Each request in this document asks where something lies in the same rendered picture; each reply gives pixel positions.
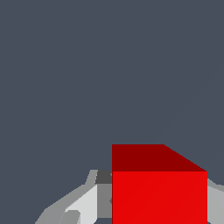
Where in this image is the red cube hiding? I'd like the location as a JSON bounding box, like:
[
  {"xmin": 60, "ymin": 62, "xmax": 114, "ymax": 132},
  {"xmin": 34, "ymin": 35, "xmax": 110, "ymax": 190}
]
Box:
[{"xmin": 111, "ymin": 143, "xmax": 208, "ymax": 224}]

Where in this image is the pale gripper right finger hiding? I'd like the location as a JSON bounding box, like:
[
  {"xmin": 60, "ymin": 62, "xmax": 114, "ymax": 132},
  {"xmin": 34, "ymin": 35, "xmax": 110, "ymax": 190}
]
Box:
[{"xmin": 206, "ymin": 178, "xmax": 224, "ymax": 224}]

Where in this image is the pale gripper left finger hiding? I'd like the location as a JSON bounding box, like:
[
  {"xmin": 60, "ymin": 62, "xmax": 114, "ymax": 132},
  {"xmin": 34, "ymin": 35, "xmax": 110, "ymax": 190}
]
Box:
[{"xmin": 34, "ymin": 169, "xmax": 113, "ymax": 224}]

